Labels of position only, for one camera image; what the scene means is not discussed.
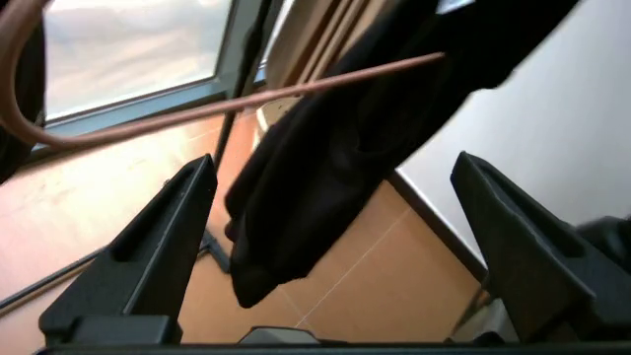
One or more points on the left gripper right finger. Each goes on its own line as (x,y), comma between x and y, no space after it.
(542,276)

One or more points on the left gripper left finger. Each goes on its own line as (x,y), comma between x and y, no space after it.
(162,276)

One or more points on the pink clothes hanger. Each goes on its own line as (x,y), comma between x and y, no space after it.
(148,124)

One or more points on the black garment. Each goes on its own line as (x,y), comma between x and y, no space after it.
(320,172)

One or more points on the white laundry basket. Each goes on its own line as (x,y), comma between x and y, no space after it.
(276,111)

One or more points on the black clothes rack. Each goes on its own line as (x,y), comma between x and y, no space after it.
(251,49)

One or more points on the window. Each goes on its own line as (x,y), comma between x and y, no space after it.
(123,49)

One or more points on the brown curtain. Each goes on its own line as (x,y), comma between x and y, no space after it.
(305,44)

